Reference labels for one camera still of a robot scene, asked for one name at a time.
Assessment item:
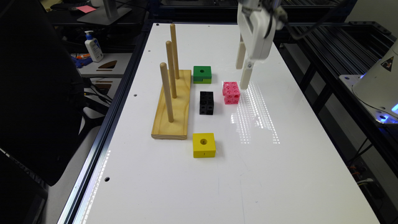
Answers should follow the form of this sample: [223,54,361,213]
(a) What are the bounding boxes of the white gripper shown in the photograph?
[236,0,286,90]

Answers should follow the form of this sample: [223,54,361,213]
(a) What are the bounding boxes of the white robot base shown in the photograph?
[339,43,397,125]

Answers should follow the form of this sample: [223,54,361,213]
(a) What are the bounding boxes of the pink cube block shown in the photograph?
[223,82,240,105]

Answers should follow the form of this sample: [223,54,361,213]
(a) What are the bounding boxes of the green block with hole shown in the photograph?
[193,66,212,84]

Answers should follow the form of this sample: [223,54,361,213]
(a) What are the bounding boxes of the black cube block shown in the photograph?
[200,91,214,115]

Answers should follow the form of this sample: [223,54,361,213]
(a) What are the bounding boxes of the middle wooden peg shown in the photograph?
[165,40,177,98]

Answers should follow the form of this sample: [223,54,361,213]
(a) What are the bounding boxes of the wooden peg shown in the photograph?
[160,62,174,123]
[165,40,177,98]
[170,23,180,80]

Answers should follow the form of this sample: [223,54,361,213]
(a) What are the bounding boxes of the far wooden peg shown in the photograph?
[170,23,180,80]

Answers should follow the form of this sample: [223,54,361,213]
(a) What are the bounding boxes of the near wooden peg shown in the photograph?
[160,62,174,123]

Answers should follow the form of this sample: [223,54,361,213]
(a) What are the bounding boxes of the yellow block with hole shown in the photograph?
[193,133,216,158]

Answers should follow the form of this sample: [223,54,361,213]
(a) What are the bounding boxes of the wooden base board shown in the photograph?
[151,70,192,140]

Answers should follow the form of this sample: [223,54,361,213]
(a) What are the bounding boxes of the silver monitor stand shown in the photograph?
[77,0,131,26]

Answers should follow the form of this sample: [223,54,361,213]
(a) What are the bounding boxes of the white lotion pump bottle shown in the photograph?
[85,30,104,62]

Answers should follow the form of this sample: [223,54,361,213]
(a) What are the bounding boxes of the blue tool on desk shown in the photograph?
[72,57,93,68]

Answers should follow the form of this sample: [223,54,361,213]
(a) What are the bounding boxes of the pink sticky note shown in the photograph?
[77,5,96,13]

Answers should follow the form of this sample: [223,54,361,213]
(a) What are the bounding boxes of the black office chair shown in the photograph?
[1,0,85,185]

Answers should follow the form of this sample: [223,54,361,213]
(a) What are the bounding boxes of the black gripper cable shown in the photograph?
[264,0,349,41]

